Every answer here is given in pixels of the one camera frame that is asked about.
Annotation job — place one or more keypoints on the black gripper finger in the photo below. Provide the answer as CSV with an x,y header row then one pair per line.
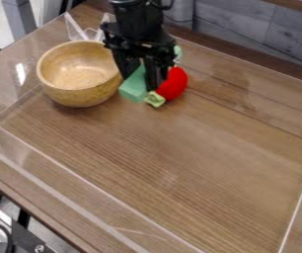
x,y
156,66
126,63

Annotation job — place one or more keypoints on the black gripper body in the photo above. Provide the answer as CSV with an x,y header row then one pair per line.
x,y
134,36

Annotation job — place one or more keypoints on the green foam stick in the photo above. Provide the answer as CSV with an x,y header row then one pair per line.
x,y
133,87

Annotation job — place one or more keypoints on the brown wooden bowl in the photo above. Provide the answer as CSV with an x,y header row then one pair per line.
x,y
78,74

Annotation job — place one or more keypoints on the red plush strawberry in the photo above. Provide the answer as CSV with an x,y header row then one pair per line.
x,y
169,89

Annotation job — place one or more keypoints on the black table leg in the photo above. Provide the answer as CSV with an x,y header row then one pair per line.
x,y
23,219

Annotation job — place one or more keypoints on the grey post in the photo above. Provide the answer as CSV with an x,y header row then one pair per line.
x,y
19,16

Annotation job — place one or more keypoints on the clear acrylic tray wall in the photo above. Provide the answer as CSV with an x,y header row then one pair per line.
x,y
197,177

